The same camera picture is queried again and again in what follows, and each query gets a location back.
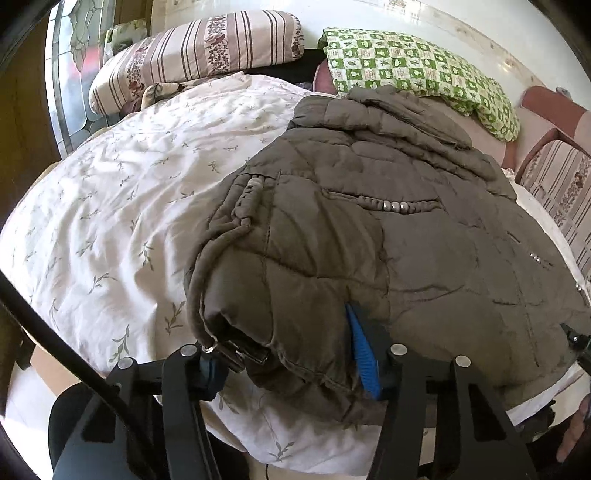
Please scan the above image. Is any green white patterned blanket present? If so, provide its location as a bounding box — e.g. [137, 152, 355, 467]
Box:
[318, 28, 521, 142]

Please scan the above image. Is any pink red headboard cushion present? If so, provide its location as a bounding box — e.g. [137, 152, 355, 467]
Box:
[500, 85, 591, 172]

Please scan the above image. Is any olive quilted hooded jacket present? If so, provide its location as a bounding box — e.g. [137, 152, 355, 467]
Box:
[184, 87, 590, 425]

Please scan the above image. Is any striped floral pillow at window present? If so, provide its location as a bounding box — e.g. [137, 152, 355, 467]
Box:
[88, 10, 304, 116]

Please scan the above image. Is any person's hand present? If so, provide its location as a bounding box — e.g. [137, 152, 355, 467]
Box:
[556, 395, 590, 463]

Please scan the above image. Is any black garment behind pillows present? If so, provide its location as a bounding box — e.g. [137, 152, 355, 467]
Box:
[247, 49, 325, 85]

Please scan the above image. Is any striped floral pillow right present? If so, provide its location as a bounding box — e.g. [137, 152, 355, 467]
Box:
[514, 128, 590, 278]

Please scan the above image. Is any black cable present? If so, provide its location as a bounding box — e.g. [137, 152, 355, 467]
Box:
[0, 269, 153, 480]

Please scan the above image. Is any dark wooden wardrobe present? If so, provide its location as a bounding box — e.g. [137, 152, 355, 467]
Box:
[1, 1, 60, 221]

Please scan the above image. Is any stained glass window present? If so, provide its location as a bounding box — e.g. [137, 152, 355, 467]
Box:
[45, 0, 120, 158]

